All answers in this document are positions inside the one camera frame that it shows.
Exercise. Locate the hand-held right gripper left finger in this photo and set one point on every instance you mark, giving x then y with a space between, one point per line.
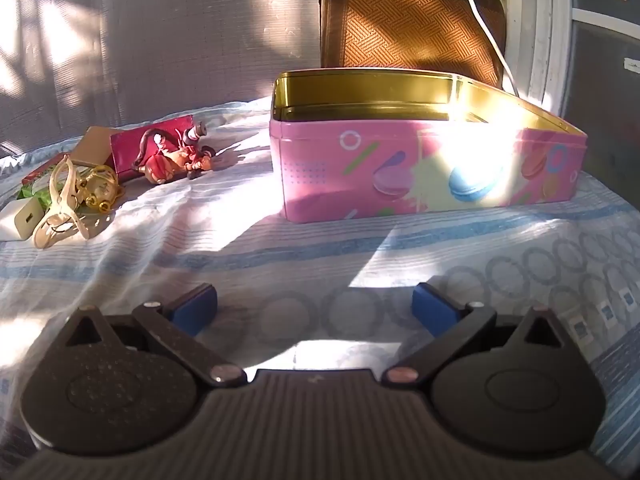
197 310

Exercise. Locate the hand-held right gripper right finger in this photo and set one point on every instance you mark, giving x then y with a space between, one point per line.
432 310

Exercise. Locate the red action figurine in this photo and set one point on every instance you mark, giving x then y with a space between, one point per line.
160 165

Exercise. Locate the pink macaron print tin box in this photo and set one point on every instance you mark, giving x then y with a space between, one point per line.
350 175

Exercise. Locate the gold transparent toy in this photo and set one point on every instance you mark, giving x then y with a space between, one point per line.
100 185

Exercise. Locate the beige plastic clip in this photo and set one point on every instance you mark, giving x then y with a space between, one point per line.
55 210

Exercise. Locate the brown cardboard box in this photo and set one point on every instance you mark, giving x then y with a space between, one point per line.
92 147

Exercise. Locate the white charger plug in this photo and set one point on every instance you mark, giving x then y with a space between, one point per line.
20 220

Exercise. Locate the blue patterned bed sheet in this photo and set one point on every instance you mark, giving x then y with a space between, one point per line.
300 260

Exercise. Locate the green and red packet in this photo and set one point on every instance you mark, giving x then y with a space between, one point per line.
35 192

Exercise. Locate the frosted glass pane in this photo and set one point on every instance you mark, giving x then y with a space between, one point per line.
605 110

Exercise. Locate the brown woven cushion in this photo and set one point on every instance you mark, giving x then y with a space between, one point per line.
400 25

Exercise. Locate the white window frame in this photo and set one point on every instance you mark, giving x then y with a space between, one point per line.
545 35

